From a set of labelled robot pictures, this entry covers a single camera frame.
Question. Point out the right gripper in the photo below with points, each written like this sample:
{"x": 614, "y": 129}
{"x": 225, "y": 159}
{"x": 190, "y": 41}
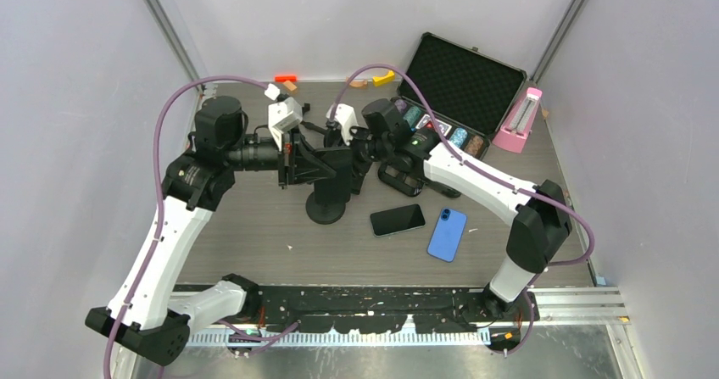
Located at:
{"x": 359, "y": 168}

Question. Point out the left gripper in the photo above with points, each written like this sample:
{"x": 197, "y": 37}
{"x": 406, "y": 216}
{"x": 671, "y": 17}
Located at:
{"x": 294, "y": 147}

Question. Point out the black smartphone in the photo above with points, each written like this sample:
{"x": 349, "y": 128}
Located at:
{"x": 335, "y": 188}

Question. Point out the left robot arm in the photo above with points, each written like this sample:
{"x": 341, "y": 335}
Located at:
{"x": 142, "y": 317}

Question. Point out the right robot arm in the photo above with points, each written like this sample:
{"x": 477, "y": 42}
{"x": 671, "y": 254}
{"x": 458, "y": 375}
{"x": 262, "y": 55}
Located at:
{"x": 537, "y": 215}

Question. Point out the small-clamp black phone stand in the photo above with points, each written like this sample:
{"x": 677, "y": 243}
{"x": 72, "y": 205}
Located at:
{"x": 307, "y": 124}

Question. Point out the purple chip stack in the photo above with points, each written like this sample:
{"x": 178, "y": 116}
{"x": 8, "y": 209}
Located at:
{"x": 401, "y": 105}

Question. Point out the green chip stack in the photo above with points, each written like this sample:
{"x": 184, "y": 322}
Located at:
{"x": 412, "y": 115}

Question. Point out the brown wooden arch block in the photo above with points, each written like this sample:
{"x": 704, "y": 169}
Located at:
{"x": 357, "y": 83}

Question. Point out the yellow wooden block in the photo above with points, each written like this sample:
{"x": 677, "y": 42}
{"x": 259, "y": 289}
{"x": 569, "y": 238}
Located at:
{"x": 381, "y": 80}

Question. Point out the tan wooden block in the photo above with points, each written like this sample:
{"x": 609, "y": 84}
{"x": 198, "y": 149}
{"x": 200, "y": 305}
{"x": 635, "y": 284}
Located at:
{"x": 290, "y": 86}

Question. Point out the dark green-edged smartphone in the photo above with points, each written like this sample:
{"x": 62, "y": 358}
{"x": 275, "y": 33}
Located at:
{"x": 392, "y": 221}

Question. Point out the orange wooden block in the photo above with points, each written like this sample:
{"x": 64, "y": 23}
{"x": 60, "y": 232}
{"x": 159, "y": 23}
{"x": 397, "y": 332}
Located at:
{"x": 285, "y": 78}

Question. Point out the light blue chip stack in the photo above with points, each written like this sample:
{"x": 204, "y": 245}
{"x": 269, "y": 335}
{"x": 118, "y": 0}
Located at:
{"x": 459, "y": 137}

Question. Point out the brown chip stack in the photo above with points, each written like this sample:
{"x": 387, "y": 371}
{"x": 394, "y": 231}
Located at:
{"x": 474, "y": 146}

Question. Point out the black poker chip case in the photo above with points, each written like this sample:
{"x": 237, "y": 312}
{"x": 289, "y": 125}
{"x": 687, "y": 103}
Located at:
{"x": 465, "y": 88}

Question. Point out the blue smartphone face down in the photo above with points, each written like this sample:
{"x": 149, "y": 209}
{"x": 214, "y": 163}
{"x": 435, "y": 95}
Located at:
{"x": 447, "y": 234}

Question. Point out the pink metronome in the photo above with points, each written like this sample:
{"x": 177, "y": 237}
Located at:
{"x": 516, "y": 128}

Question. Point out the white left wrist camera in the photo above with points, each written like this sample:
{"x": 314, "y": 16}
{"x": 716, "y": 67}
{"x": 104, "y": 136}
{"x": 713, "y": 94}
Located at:
{"x": 282, "y": 117}

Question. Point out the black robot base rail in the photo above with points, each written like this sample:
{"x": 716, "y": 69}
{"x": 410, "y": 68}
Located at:
{"x": 376, "y": 310}

